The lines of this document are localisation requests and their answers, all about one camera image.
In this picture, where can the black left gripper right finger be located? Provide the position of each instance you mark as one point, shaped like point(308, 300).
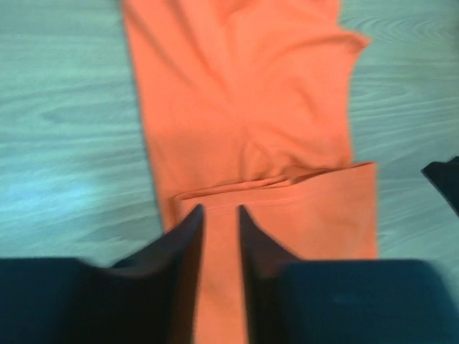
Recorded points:
point(291, 300)

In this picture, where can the orange t-shirt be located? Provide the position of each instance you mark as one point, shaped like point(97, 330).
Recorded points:
point(246, 103)

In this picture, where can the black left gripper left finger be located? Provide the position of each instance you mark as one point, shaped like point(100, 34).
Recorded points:
point(148, 297)

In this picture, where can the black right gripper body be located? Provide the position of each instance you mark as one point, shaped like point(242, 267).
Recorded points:
point(444, 176)

